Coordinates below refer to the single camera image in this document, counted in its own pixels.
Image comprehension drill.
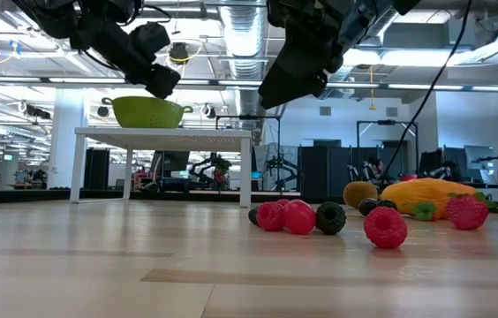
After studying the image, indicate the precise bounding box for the tall black cabinet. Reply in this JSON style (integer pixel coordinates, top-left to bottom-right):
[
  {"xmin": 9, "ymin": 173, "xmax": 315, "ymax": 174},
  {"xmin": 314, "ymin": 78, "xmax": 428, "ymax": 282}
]
[{"xmin": 83, "ymin": 148, "xmax": 111, "ymax": 191}]

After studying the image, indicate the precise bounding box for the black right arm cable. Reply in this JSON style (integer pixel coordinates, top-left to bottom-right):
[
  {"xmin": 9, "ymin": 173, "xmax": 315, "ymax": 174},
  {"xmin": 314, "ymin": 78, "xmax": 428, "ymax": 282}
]
[{"xmin": 380, "ymin": 0, "xmax": 474, "ymax": 178}]

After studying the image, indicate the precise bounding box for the red toy raspberry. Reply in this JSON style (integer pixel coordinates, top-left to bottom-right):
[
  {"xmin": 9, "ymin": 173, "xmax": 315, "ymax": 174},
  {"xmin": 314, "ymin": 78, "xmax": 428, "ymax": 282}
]
[
  {"xmin": 255, "ymin": 201, "xmax": 287, "ymax": 233},
  {"xmin": 363, "ymin": 206, "xmax": 409, "ymax": 251}
]

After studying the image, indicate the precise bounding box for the background computer monitor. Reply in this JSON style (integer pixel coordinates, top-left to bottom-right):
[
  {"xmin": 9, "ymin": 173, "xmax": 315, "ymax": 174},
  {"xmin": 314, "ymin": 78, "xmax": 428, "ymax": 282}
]
[{"xmin": 464, "ymin": 144, "xmax": 496, "ymax": 171}]

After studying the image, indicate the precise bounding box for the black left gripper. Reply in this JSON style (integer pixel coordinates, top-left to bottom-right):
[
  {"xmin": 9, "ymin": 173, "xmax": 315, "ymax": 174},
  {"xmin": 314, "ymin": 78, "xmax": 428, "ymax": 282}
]
[{"xmin": 72, "ymin": 17, "xmax": 183, "ymax": 99}]

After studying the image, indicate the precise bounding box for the yellow hanging cord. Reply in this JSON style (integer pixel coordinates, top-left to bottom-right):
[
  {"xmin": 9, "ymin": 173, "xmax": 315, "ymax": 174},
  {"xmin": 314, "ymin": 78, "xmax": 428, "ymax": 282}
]
[{"xmin": 367, "ymin": 65, "xmax": 376, "ymax": 111}]

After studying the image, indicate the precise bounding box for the black background rig frame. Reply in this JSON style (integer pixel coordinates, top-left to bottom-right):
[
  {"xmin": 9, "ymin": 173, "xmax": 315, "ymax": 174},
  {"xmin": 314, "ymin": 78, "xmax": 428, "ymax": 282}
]
[
  {"xmin": 356, "ymin": 119, "xmax": 420, "ymax": 178},
  {"xmin": 215, "ymin": 113, "xmax": 283, "ymax": 192}
]

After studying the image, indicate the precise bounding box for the person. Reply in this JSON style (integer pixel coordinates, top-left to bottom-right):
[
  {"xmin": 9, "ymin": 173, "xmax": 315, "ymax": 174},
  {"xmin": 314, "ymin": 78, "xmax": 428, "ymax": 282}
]
[
  {"xmin": 362, "ymin": 157, "xmax": 386, "ymax": 181},
  {"xmin": 429, "ymin": 161, "xmax": 457, "ymax": 181}
]

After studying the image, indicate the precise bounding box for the white perforated shelf riser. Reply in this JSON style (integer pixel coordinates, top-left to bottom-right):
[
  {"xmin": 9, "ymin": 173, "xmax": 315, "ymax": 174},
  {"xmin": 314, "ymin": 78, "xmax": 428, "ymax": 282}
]
[{"xmin": 70, "ymin": 126, "xmax": 253, "ymax": 208}]

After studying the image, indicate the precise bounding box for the dark background monitor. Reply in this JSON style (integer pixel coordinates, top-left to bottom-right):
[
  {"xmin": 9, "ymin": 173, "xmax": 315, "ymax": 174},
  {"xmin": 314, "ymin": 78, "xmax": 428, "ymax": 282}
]
[{"xmin": 150, "ymin": 150, "xmax": 192, "ymax": 178}]

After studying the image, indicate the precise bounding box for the red toy cherry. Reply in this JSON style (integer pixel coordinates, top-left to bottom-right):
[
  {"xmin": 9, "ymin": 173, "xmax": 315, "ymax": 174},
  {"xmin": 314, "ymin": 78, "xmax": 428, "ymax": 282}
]
[{"xmin": 283, "ymin": 198, "xmax": 317, "ymax": 236}]

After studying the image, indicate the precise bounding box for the black partition panel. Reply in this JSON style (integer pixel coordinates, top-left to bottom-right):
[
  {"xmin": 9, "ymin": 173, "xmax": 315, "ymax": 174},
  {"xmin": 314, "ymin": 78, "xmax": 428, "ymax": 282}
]
[{"xmin": 299, "ymin": 140, "xmax": 409, "ymax": 200}]

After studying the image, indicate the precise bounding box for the brown toy kiwi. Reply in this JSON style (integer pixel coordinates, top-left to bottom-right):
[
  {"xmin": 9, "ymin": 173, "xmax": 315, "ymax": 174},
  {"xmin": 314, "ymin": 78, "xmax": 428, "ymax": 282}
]
[{"xmin": 342, "ymin": 180, "xmax": 381, "ymax": 210}]

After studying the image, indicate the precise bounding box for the yellow orange toy mango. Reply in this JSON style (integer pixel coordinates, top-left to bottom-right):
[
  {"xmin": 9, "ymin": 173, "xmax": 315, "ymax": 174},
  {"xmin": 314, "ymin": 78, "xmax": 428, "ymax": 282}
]
[{"xmin": 381, "ymin": 178, "xmax": 479, "ymax": 221}]

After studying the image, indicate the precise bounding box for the white square pillar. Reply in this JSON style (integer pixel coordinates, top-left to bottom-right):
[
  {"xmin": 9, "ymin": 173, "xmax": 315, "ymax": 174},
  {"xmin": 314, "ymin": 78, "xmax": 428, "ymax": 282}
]
[{"xmin": 48, "ymin": 87, "xmax": 87, "ymax": 191}]

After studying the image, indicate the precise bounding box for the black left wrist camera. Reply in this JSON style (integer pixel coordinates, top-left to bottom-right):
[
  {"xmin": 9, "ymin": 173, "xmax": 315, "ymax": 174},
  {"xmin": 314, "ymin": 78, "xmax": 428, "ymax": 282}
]
[{"xmin": 128, "ymin": 21, "xmax": 172, "ymax": 61}]

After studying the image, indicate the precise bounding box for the black toy blackberry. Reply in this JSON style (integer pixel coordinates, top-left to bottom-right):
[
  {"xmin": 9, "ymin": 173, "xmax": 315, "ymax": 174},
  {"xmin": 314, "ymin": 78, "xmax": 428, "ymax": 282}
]
[{"xmin": 314, "ymin": 201, "xmax": 348, "ymax": 236}]

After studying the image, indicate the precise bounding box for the black metal table frame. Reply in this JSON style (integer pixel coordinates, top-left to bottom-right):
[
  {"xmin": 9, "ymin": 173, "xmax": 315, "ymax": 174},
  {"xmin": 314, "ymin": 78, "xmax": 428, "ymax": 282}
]
[{"xmin": 0, "ymin": 188, "xmax": 303, "ymax": 205}]

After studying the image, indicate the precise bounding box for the large silver ribbed duct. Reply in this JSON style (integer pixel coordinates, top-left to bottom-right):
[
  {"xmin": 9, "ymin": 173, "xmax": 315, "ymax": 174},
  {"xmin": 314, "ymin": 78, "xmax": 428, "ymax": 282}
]
[{"xmin": 220, "ymin": 0, "xmax": 273, "ymax": 117}]

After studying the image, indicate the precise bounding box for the long ceiling light rail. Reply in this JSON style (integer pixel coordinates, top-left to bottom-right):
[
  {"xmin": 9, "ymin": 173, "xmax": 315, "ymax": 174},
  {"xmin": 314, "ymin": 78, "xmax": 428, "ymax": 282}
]
[{"xmin": 0, "ymin": 73, "xmax": 498, "ymax": 95}]

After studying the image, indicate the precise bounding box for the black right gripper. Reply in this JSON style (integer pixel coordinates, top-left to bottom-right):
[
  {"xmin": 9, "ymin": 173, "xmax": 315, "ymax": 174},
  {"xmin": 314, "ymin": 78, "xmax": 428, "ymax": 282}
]
[{"xmin": 257, "ymin": 0, "xmax": 391, "ymax": 110}]

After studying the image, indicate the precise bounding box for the green colander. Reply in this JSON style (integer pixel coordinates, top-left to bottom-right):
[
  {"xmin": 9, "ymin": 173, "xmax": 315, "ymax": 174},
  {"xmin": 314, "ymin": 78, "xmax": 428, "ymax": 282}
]
[{"xmin": 101, "ymin": 95, "xmax": 194, "ymax": 130}]

